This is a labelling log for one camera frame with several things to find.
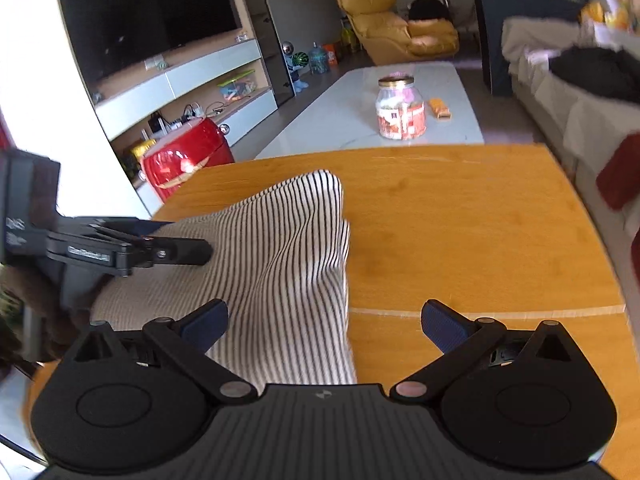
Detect grey sofa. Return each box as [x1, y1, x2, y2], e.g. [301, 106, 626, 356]
[501, 15, 640, 281]

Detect beige blanket on sofa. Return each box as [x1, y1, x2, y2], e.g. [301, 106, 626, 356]
[501, 16, 596, 63]

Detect beige striped sweater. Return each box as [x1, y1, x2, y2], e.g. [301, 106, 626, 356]
[91, 170, 357, 389]

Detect white marble coffee table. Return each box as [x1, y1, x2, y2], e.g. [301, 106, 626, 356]
[257, 62, 484, 159]

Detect yellow lounge armchair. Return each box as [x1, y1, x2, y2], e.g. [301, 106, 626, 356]
[336, 0, 460, 66]

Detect gloved left hand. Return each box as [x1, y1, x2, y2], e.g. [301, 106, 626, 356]
[1, 266, 96, 379]

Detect blue water bottle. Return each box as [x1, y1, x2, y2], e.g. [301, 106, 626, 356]
[308, 42, 330, 75]

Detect black jacket on sofa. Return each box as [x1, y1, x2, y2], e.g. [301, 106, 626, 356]
[549, 47, 640, 104]

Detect small plush toys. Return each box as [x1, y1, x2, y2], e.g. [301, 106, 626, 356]
[578, 0, 640, 35]

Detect red fuzzy coat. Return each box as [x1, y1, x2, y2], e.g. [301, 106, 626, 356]
[596, 132, 640, 211]

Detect black television screen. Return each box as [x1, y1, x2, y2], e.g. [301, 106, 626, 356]
[60, 0, 241, 86]

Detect red barrel stool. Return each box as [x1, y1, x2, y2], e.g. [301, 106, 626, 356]
[141, 117, 234, 203]

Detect white TV shelf unit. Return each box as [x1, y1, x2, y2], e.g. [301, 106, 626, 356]
[89, 29, 279, 162]

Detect glass jar with gold lid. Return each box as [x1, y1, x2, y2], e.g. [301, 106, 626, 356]
[375, 73, 426, 141]

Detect small orange bottle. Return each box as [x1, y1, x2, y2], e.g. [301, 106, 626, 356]
[428, 98, 451, 120]

